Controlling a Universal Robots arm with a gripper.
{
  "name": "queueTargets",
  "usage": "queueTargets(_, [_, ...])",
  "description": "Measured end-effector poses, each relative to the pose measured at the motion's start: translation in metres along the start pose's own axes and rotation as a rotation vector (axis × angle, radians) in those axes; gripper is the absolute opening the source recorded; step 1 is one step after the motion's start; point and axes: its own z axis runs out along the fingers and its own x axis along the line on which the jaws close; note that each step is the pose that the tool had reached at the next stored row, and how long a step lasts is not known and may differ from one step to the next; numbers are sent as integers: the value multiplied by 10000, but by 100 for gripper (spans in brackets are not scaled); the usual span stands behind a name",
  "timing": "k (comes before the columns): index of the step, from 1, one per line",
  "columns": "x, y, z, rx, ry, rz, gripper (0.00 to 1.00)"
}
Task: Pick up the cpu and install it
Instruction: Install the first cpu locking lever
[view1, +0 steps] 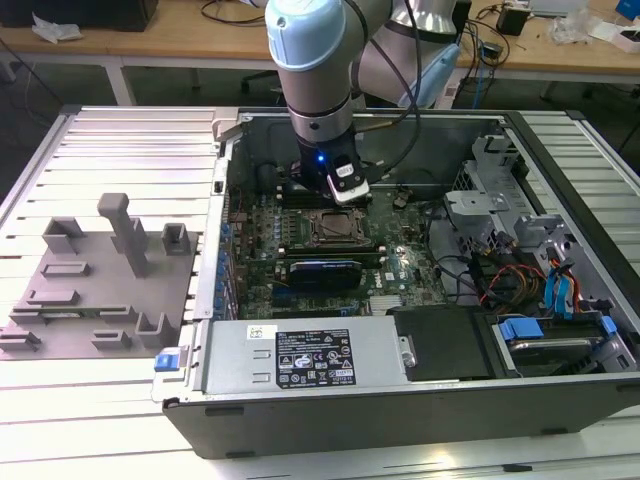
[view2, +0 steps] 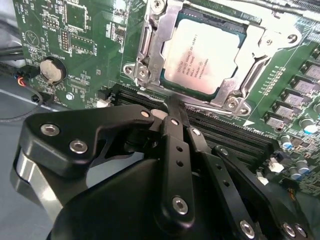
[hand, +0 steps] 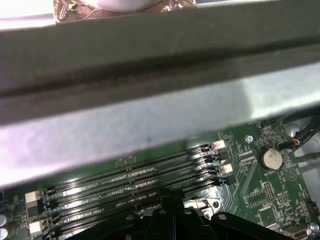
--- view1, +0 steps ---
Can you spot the silver CPU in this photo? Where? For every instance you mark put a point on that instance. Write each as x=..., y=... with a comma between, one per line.
x=337, y=226

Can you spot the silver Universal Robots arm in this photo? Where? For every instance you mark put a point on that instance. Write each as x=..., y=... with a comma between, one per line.
x=310, y=75

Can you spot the round coin battery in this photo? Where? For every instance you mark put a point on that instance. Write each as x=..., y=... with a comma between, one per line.
x=401, y=201

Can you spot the black graphics card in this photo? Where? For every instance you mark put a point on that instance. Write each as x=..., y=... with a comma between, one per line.
x=325, y=274

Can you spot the green motherboard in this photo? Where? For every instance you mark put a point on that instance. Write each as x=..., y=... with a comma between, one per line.
x=405, y=230

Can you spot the silver chipset heatsink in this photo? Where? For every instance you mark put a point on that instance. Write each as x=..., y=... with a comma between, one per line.
x=385, y=305

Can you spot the grey metal drive cage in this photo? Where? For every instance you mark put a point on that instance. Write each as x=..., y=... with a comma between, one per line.
x=480, y=200

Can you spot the wooden desk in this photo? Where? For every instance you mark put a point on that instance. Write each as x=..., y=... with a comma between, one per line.
x=175, y=40

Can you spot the grey power supply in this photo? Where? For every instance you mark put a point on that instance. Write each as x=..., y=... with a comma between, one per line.
x=235, y=350

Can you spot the small power adapter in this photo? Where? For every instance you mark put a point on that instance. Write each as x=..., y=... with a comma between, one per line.
x=491, y=52

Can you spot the black plastic bay cover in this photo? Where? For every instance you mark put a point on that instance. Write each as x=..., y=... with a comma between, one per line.
x=440, y=345

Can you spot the grey parts rack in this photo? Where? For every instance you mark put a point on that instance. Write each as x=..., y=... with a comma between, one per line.
x=125, y=305

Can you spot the blue case latch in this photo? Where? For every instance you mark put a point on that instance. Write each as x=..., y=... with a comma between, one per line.
x=167, y=362

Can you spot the small black box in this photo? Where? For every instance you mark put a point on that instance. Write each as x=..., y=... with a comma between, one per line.
x=512, y=21

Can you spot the hard disk in blue carrier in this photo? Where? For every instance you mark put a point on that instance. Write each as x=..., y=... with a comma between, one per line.
x=520, y=329

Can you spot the open black PC case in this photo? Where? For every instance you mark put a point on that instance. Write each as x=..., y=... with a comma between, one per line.
x=400, y=420

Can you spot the wide black computer box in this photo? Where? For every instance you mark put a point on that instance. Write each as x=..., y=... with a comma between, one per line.
x=100, y=12

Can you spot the green RAM stick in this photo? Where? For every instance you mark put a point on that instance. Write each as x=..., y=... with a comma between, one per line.
x=60, y=315

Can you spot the clear plastic bag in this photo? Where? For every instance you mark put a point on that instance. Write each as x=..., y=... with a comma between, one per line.
x=572, y=27

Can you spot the crumpled white plastic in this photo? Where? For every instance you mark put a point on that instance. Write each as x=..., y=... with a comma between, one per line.
x=55, y=27

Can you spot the white box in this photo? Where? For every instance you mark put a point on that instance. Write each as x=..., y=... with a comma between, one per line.
x=629, y=40

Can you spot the blue box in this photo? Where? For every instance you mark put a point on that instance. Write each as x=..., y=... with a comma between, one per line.
x=630, y=7

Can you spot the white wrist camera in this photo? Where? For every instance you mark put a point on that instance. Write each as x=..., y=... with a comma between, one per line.
x=350, y=185

